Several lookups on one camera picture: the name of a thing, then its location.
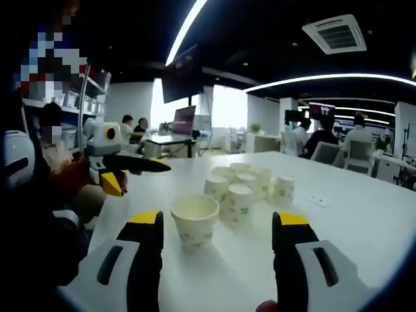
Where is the white chest-worn device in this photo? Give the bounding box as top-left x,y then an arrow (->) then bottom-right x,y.
0,129 -> 36,191

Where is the person's left hand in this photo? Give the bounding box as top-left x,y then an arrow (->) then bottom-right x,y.
50,159 -> 101,204

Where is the white table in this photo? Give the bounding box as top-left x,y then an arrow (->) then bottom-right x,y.
58,151 -> 416,312

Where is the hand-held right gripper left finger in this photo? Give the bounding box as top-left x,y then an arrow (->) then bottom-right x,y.
60,210 -> 165,312

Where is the white office cabinet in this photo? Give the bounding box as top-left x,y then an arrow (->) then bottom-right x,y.
245,133 -> 282,153

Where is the green print paper cup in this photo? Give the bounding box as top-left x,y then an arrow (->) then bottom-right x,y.
170,194 -> 220,251

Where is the cluster of paper cups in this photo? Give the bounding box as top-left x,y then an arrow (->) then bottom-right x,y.
203,162 -> 296,228

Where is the row of clear storage boxes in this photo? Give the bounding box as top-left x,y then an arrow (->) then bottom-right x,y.
61,90 -> 105,113

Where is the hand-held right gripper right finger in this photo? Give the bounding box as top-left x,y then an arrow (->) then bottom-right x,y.
271,211 -> 380,312

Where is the white ceiling air vent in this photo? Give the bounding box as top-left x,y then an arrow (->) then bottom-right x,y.
301,14 -> 368,55

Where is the metal storage shelf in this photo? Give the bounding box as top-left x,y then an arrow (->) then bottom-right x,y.
22,66 -> 112,153

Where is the red wall screen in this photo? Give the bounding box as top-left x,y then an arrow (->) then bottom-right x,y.
308,102 -> 335,120

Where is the grey office chair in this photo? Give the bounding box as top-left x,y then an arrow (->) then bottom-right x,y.
281,131 -> 300,157
310,141 -> 347,168
343,139 -> 374,178

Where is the pink screen monitor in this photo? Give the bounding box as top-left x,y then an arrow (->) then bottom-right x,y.
172,105 -> 197,135

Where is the white ceiling light strip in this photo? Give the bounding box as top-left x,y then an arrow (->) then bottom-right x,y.
245,73 -> 416,94
164,0 -> 209,67

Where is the black desk monitor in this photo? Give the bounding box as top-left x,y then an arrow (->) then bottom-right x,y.
285,109 -> 306,123

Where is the large black display screen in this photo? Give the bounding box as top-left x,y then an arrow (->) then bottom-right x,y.
161,44 -> 204,105

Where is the curved grey pole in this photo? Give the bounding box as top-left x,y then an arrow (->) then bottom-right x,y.
77,63 -> 90,155

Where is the white office desk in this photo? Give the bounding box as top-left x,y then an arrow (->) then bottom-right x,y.
144,133 -> 198,159

